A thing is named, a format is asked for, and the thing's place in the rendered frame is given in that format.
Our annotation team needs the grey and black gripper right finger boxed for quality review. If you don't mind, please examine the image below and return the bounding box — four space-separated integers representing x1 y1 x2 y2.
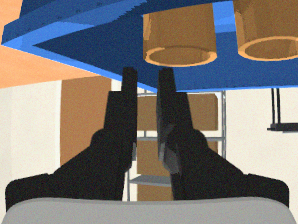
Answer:
156 68 289 208

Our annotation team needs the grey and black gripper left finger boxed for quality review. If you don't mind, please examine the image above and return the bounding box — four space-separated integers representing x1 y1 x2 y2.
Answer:
5 67 137 212

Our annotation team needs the bronze bushing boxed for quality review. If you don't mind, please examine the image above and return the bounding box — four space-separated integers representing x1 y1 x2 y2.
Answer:
233 0 298 61
143 3 217 67

